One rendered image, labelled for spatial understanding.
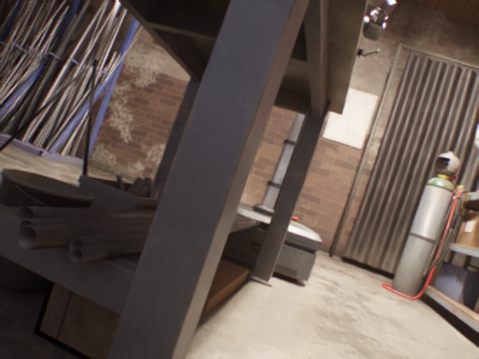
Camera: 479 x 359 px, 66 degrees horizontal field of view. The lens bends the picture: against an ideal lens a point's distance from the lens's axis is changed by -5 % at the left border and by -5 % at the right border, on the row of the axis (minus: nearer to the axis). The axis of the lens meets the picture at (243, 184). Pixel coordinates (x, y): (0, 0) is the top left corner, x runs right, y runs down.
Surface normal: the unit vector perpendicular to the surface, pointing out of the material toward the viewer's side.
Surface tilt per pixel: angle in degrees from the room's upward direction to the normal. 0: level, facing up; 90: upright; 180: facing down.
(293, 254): 90
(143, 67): 90
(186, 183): 90
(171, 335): 90
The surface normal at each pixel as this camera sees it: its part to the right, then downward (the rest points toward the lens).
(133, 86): -0.19, -0.07
